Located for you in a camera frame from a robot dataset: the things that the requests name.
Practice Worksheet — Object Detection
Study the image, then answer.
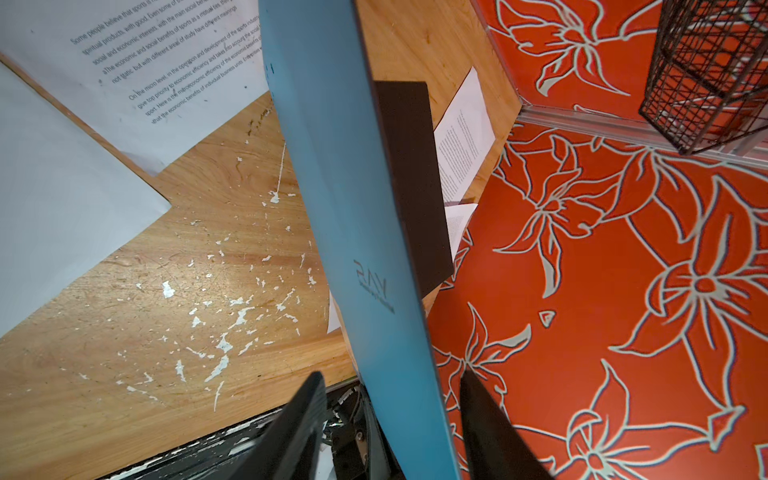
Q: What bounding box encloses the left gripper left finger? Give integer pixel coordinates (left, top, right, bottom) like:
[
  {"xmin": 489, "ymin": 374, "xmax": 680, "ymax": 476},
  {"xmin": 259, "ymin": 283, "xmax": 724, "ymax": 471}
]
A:
[{"xmin": 230, "ymin": 371, "xmax": 327, "ymax": 480}]

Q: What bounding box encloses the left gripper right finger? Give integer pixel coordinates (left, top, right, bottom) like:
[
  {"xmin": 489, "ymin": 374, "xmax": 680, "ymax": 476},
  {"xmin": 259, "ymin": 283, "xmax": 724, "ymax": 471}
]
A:
[{"xmin": 459, "ymin": 370, "xmax": 552, "ymax": 480}]

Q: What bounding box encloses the blue folder black inside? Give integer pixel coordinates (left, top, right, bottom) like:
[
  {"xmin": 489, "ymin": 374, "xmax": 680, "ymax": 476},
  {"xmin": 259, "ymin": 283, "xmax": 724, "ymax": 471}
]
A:
[{"xmin": 258, "ymin": 1, "xmax": 460, "ymax": 479}]

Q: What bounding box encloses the printed sheet right lower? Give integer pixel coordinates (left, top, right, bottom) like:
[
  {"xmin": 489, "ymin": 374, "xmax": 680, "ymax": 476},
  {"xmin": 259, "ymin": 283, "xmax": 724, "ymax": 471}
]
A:
[{"xmin": 327, "ymin": 294, "xmax": 342, "ymax": 334}]

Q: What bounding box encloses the printed sheet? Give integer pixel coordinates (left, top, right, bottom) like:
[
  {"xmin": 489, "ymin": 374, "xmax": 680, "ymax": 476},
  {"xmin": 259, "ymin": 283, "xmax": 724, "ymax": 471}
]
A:
[
  {"xmin": 1, "ymin": 67, "xmax": 170, "ymax": 333},
  {"xmin": 445, "ymin": 203, "xmax": 478, "ymax": 260},
  {"xmin": 434, "ymin": 67, "xmax": 495, "ymax": 204},
  {"xmin": 327, "ymin": 294, "xmax": 342, "ymax": 334},
  {"xmin": 1, "ymin": 0, "xmax": 268, "ymax": 175}
]

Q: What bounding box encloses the printed sheet right upper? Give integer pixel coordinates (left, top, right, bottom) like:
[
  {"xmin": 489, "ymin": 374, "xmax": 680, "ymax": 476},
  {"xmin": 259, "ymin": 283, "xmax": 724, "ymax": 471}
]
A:
[{"xmin": 445, "ymin": 203, "xmax": 478, "ymax": 260}]

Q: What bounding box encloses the printed sheet far right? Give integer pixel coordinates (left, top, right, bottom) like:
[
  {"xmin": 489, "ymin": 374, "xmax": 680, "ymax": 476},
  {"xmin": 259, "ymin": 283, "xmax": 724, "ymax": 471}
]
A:
[{"xmin": 434, "ymin": 67, "xmax": 495, "ymax": 204}]

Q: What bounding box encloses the printed sheet left lower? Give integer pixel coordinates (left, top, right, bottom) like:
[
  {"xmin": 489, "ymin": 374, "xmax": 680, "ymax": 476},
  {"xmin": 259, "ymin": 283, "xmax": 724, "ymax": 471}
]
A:
[{"xmin": 1, "ymin": 67, "xmax": 170, "ymax": 333}]

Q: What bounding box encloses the printed sheet left upper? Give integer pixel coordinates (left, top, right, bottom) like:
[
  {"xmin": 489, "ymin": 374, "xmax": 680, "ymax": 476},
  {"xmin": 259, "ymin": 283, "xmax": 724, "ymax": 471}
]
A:
[{"xmin": 1, "ymin": 0, "xmax": 268, "ymax": 175}]

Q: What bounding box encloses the black wire basket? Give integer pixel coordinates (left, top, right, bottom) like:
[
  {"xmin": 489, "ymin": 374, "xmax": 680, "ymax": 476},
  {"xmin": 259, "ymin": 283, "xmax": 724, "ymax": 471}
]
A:
[{"xmin": 639, "ymin": 1, "xmax": 767, "ymax": 155}]

